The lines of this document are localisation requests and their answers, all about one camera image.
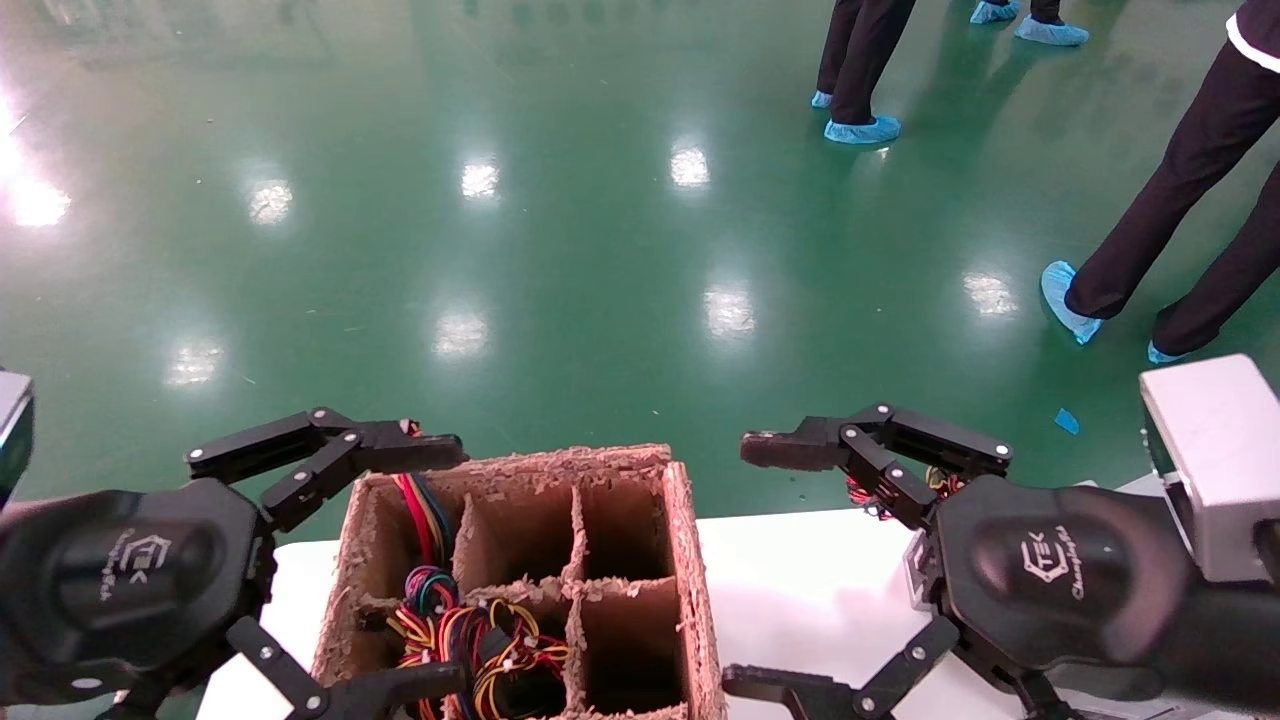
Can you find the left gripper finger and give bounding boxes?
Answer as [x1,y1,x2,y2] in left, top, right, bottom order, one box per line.
[226,616,471,720]
[186,406,469,533]

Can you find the yellow red cable bundle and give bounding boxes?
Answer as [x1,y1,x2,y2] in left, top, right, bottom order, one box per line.
[385,598,571,720]

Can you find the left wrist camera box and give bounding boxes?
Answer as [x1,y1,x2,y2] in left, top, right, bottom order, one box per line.
[0,370,36,506]

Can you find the silver power supply with cables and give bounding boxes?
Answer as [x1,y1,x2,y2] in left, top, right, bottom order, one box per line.
[846,466,966,613]

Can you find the brown cardboard divider box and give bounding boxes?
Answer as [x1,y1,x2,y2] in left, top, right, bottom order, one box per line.
[310,444,726,720]

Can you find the person in white-trimmed black tunic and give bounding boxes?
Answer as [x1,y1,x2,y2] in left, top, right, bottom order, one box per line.
[1040,0,1280,364]

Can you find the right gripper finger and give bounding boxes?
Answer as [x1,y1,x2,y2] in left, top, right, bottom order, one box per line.
[720,615,963,720]
[740,404,1013,531]

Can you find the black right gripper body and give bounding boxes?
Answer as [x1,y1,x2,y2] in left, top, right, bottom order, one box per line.
[930,475,1201,691]

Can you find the person in black trousers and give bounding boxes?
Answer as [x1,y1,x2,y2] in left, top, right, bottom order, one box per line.
[970,0,1089,47]
[811,0,916,144]

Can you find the red blue cable bundle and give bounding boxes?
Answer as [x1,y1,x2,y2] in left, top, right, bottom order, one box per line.
[392,470,461,616]

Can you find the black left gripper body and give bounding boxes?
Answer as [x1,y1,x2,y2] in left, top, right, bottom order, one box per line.
[0,478,276,713]

